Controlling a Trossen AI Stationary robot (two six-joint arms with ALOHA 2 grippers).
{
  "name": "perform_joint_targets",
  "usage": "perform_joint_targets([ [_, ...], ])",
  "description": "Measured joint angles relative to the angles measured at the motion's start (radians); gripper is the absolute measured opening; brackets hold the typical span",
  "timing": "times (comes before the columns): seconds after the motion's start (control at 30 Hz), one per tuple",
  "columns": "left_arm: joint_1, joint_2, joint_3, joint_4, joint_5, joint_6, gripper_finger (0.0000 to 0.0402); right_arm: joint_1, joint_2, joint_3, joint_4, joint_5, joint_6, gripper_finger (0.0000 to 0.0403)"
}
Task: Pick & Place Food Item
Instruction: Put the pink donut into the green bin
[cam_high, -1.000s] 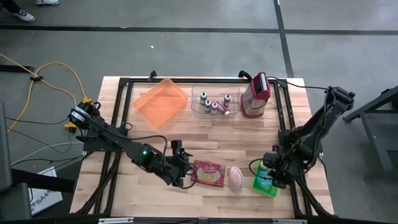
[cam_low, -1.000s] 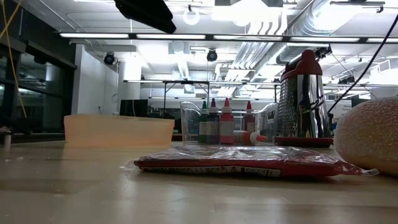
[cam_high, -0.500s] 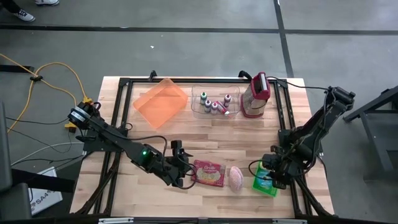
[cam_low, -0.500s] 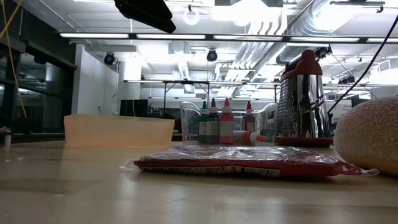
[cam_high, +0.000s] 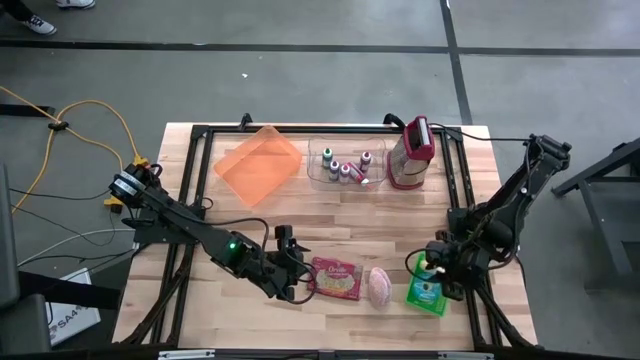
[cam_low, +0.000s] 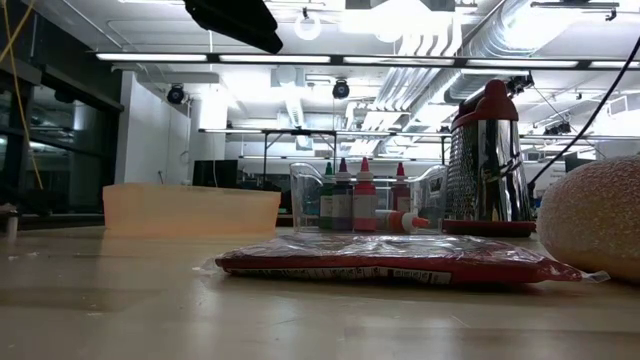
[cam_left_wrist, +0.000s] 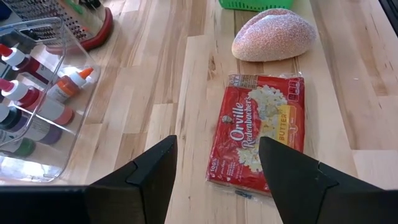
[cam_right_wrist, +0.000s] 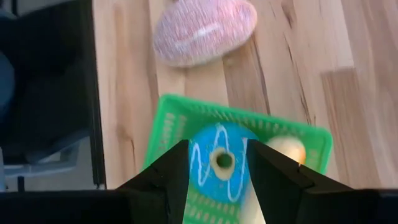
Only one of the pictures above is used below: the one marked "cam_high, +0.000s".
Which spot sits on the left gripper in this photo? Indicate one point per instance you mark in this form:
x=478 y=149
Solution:
x=285 y=275

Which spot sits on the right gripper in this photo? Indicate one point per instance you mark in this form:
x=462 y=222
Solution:
x=460 y=265

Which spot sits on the green plastic basket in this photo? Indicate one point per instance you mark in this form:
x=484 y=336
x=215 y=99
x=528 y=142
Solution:
x=440 y=307

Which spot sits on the red popcorn packet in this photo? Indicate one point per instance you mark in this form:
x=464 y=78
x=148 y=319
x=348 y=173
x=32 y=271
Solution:
x=340 y=280

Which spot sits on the pink sugared toy bun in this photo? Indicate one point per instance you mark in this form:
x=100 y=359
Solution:
x=380 y=287

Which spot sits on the purple food colouring bottle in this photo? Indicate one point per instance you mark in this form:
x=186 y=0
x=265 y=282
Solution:
x=334 y=169

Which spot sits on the pink food colouring bottle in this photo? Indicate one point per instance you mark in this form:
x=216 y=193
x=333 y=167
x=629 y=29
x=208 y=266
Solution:
x=345 y=172

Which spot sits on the orange food colouring bottle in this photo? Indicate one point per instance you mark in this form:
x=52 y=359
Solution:
x=357 y=172

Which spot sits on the green food colouring bottle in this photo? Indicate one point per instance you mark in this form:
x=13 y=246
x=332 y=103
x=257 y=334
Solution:
x=327 y=156

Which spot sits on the dark red food colouring bottle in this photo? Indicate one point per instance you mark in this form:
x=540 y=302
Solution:
x=366 y=159

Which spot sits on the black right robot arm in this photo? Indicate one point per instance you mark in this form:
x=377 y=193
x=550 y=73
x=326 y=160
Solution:
x=520 y=190

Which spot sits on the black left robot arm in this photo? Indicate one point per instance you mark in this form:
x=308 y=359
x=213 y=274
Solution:
x=200 y=232

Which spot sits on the orange translucent plastic tray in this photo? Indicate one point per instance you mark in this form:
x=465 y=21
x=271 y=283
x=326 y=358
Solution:
x=260 y=165

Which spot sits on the clear plastic bin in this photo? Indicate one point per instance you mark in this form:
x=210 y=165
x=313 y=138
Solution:
x=317 y=145

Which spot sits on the black metal stand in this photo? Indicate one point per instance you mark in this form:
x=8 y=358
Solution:
x=607 y=235

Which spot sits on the black slanted bar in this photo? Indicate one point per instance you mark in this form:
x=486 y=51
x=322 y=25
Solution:
x=75 y=295

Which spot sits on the white printed box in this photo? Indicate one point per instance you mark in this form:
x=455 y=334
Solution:
x=75 y=322

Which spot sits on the dark grey equipment cabinet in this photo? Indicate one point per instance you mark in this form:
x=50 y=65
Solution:
x=20 y=325

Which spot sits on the black flat floor bar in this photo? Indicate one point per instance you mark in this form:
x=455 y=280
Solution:
x=25 y=110

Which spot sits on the person's shoe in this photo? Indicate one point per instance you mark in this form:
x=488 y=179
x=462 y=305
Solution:
x=40 y=26
x=75 y=3

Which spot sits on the person's leg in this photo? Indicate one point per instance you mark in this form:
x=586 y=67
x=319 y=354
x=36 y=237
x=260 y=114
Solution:
x=15 y=7

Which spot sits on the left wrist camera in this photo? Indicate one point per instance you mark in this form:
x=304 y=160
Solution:
x=284 y=237

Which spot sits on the silver metal bracket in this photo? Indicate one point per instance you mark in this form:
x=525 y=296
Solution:
x=185 y=355
x=465 y=356

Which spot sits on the black aluminium table frame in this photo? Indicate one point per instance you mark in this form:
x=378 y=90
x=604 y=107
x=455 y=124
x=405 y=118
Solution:
x=350 y=129

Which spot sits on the black frame clamp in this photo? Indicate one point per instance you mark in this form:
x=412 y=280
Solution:
x=392 y=120
x=245 y=121

